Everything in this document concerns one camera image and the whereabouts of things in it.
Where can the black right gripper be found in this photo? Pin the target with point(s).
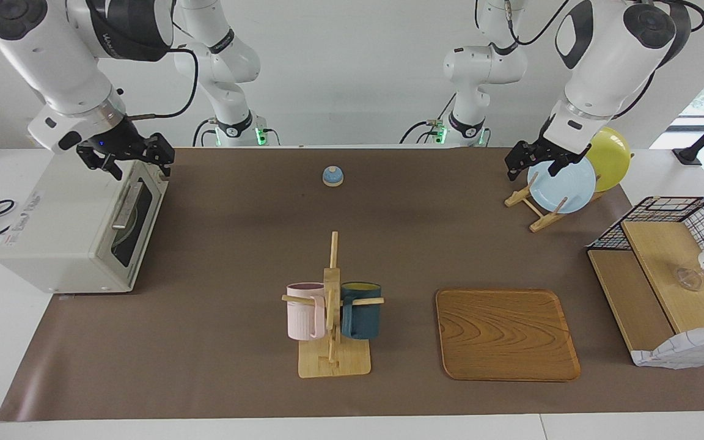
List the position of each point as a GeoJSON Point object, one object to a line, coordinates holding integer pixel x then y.
{"type": "Point", "coordinates": [117, 143]}

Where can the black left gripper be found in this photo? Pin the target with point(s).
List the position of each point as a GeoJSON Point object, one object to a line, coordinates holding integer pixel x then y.
{"type": "Point", "coordinates": [557, 151]}

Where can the toaster oven glass door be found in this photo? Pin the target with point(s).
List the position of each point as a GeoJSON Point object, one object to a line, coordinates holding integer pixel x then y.
{"type": "Point", "coordinates": [144, 220]}

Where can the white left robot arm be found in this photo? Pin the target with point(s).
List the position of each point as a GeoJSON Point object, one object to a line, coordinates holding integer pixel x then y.
{"type": "Point", "coordinates": [608, 55]}

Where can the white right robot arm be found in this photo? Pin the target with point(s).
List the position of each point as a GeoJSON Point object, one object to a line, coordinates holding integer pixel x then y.
{"type": "Point", "coordinates": [52, 55]}

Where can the beige toaster oven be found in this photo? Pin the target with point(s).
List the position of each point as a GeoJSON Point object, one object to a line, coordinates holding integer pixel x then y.
{"type": "Point", "coordinates": [58, 208]}

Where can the light blue plate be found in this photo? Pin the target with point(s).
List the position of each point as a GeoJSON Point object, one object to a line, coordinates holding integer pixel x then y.
{"type": "Point", "coordinates": [566, 189]}

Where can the wooden plate rack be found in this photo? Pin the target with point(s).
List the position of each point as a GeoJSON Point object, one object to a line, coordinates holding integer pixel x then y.
{"type": "Point", "coordinates": [544, 221]}

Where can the yellow plate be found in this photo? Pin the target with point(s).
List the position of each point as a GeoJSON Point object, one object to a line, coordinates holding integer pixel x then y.
{"type": "Point", "coordinates": [612, 159]}

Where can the brown wooden tray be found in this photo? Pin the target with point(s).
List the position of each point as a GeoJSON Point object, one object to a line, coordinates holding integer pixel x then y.
{"type": "Point", "coordinates": [505, 336]}

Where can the clear glass object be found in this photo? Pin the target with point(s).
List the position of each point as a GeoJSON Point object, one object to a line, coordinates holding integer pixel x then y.
{"type": "Point", "coordinates": [688, 280]}

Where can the brown table mat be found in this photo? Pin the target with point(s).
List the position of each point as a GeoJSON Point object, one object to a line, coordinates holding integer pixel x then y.
{"type": "Point", "coordinates": [205, 354]}

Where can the pink mug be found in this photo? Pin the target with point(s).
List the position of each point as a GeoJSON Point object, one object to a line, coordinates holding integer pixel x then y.
{"type": "Point", "coordinates": [303, 318]}

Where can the dark blue mug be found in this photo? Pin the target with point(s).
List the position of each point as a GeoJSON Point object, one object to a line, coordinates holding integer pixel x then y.
{"type": "Point", "coordinates": [361, 318]}

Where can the white checkered cloth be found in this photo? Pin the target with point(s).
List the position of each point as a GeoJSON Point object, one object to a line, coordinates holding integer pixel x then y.
{"type": "Point", "coordinates": [682, 351]}

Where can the wooden mug rack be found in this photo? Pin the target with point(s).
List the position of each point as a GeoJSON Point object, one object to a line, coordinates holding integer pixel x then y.
{"type": "Point", "coordinates": [333, 366]}

